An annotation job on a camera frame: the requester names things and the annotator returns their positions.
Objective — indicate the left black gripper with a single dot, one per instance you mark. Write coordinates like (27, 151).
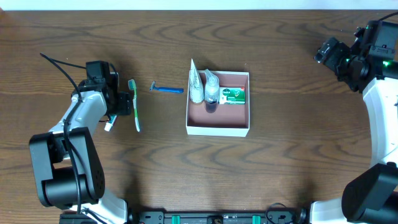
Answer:
(125, 103)

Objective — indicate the blue disposable razor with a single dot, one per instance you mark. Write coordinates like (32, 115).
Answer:
(165, 89)

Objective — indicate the clear pump bottle dark liquid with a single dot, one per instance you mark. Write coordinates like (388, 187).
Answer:
(212, 91)

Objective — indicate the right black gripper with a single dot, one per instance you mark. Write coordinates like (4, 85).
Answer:
(329, 53)

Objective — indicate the green Dettol soap box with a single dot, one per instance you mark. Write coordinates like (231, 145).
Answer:
(232, 96)

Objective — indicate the white cardboard box pink inside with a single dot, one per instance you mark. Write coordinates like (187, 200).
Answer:
(227, 120)

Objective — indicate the green white toothbrush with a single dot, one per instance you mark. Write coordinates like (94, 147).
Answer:
(133, 87)

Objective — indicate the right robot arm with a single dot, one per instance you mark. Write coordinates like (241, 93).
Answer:
(369, 68)

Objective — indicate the white Pantene tube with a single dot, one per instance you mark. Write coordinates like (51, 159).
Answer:
(196, 89)

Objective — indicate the green white toothpaste tube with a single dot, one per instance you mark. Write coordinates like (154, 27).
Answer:
(110, 123)

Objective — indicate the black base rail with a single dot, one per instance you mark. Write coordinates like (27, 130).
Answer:
(276, 213)

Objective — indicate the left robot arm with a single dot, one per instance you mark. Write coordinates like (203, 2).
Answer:
(67, 170)

